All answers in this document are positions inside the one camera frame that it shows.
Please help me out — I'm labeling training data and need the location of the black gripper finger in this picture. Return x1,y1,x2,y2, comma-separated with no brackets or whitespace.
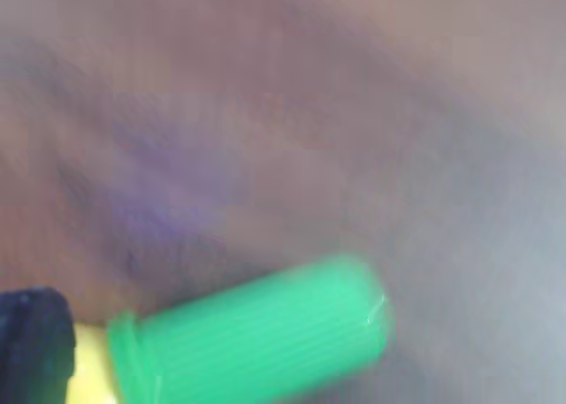
0,286,77,404

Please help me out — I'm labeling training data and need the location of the yellow green-capped bottle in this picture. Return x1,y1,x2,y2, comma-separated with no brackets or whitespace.
65,252,394,404

